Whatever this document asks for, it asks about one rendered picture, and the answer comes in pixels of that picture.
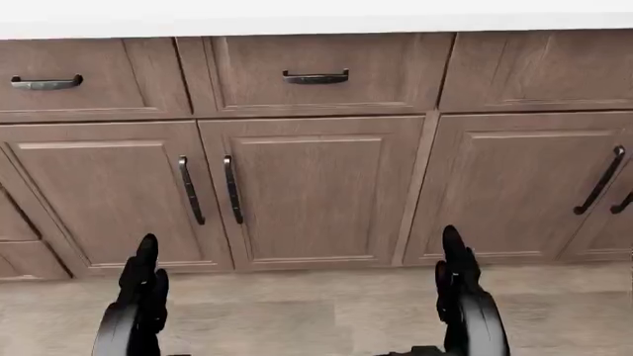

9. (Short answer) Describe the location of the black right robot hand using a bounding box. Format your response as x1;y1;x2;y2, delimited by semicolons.
434;223;511;356

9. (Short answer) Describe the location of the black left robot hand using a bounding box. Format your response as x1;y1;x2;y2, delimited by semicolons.
90;232;170;356

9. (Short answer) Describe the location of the brown wooden cabinet door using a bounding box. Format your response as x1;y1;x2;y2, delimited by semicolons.
403;111;633;267
0;120;235;279
557;154;633;264
197;114;427;273

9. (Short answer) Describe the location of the brown wooden side cabinet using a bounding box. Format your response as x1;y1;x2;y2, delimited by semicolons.
0;147;74;283

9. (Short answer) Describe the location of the brown wooden drawer front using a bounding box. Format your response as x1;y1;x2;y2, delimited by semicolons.
0;36;193;125
176;32;457;119
437;27;633;115

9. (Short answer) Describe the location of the black metal drawer pull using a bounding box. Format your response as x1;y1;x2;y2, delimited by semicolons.
282;68;350;86
10;74;84;92

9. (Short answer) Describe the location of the white countertop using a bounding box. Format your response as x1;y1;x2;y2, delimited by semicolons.
0;0;633;42

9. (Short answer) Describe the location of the black metal door handle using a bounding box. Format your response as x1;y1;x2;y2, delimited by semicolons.
573;145;627;217
222;154;245;225
609;189;633;216
177;154;207;226

